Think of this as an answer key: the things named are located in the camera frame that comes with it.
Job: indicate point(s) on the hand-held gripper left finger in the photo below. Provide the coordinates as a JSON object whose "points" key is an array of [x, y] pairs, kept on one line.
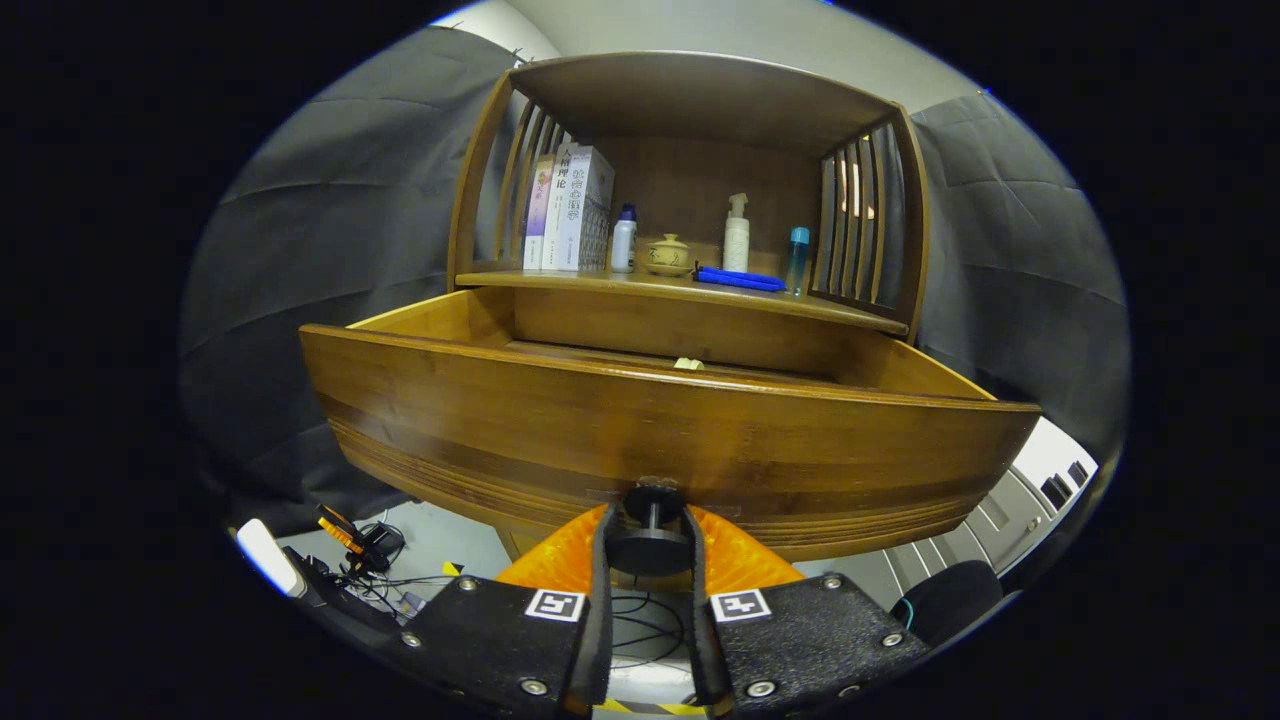
{"points": [[603, 600]]}

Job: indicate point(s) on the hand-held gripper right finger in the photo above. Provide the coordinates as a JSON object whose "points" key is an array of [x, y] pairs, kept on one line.
{"points": [[698, 600]]}

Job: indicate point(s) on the brown wooden drawer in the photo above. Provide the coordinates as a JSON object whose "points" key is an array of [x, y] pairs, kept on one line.
{"points": [[600, 420]]}

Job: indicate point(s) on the white drawer unit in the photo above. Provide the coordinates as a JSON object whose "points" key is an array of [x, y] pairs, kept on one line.
{"points": [[1000, 510]]}

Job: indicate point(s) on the brown wooden countertop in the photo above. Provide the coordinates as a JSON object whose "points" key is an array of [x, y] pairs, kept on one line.
{"points": [[560, 280]]}

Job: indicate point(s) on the brown wooden cabinet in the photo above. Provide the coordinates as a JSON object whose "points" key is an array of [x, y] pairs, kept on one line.
{"points": [[700, 100]]}

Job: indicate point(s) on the black round seat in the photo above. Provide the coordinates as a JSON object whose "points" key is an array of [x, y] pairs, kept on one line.
{"points": [[955, 600]]}

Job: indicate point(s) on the orange black gripper on floor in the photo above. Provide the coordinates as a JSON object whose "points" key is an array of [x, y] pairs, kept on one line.
{"points": [[350, 535]]}

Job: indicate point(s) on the white rounded device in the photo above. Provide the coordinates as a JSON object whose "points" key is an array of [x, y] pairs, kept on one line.
{"points": [[268, 555]]}

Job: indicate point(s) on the beige lidded tea bowl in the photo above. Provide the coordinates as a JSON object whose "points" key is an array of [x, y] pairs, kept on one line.
{"points": [[667, 257]]}

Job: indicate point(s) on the slim blue bottle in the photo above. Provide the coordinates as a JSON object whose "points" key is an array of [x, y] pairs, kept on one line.
{"points": [[797, 262]]}

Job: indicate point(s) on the white bottle with blue cap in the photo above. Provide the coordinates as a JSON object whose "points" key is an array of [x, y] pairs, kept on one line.
{"points": [[623, 245]]}

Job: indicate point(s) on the white pump bottle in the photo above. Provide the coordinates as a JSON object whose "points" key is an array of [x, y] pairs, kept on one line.
{"points": [[736, 240]]}

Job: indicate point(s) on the thick grey white book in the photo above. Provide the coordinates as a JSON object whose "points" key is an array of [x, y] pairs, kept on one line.
{"points": [[585, 210]]}

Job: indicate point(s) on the thin pink book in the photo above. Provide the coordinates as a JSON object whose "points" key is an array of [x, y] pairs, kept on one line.
{"points": [[537, 215]]}

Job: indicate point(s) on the black backdrop cloth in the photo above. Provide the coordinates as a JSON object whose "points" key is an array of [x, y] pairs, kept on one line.
{"points": [[300, 250]]}

